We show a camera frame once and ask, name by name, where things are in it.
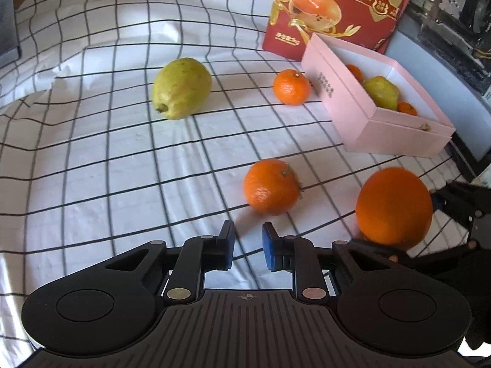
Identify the dark flat panel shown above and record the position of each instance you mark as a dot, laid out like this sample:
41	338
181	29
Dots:
7	15

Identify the large green guava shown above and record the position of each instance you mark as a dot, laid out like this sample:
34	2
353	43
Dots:
182	88

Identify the mandarin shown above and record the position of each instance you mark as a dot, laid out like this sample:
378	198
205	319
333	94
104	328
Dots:
291	87
407	108
271	187
355	73

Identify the white checked cloth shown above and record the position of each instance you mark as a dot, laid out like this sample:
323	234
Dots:
115	161

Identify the large orange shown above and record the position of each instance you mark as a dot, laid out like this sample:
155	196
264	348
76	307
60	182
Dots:
394	207

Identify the pink cardboard box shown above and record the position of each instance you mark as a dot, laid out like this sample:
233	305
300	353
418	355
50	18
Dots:
337	96

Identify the open computer case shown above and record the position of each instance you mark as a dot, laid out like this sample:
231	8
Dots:
441	19

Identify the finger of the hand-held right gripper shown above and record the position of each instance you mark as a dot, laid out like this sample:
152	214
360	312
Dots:
374	246
458	201

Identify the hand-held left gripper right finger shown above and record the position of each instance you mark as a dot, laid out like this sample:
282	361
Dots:
270	247

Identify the small green guava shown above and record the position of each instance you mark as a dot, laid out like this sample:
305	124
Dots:
381	92

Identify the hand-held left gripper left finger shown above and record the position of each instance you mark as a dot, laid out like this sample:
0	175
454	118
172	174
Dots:
229	247

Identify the red printed carton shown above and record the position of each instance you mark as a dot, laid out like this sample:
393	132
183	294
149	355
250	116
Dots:
337	11

